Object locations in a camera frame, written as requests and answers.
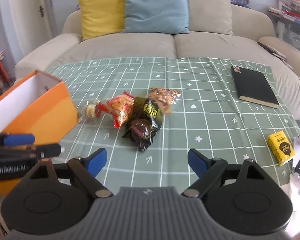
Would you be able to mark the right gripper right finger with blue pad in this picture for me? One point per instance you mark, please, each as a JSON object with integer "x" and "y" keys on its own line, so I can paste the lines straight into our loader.
{"x": 212, "y": 173}

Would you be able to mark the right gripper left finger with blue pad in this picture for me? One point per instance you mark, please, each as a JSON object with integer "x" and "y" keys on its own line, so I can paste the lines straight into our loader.
{"x": 82, "y": 173}

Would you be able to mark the clear peanut snack bag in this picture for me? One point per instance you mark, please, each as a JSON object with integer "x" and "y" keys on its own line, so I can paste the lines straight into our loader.
{"x": 165, "y": 98}

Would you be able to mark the book on sofa arm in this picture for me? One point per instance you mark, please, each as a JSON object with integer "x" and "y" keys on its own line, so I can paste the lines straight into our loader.
{"x": 275, "y": 53}

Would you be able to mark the clear cookie packet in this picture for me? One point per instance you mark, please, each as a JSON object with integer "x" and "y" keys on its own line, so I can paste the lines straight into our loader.
{"x": 90, "y": 111}

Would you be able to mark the orange white storage box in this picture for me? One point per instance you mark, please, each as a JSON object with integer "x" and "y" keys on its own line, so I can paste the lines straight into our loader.
{"x": 39, "y": 104}

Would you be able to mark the red orange snack bag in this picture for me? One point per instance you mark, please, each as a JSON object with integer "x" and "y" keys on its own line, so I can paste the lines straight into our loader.
{"x": 119, "y": 107}

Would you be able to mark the black chocolate snack bag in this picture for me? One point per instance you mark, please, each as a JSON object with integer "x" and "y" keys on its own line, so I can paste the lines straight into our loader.
{"x": 144, "y": 123}

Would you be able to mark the yellow small box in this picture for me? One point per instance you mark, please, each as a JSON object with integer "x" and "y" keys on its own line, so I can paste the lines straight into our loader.
{"x": 280, "y": 147}

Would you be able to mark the black notebook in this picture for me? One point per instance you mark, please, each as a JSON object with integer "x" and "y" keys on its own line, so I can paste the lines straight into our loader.
{"x": 253, "y": 87}

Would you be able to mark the beige sofa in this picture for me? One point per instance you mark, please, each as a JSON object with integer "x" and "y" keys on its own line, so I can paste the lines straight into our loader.
{"x": 249, "y": 28}

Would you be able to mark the yellow cushion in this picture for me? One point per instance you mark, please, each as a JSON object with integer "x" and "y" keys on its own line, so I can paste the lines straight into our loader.
{"x": 101, "y": 17}

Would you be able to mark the beige cushion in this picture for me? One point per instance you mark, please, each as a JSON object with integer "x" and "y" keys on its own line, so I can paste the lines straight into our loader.
{"x": 211, "y": 16}

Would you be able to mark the light blue cushion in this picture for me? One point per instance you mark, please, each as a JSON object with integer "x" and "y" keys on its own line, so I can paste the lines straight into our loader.
{"x": 156, "y": 16}

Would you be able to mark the magazine shelf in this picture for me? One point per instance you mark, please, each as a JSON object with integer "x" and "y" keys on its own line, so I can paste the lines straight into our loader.
{"x": 287, "y": 17}

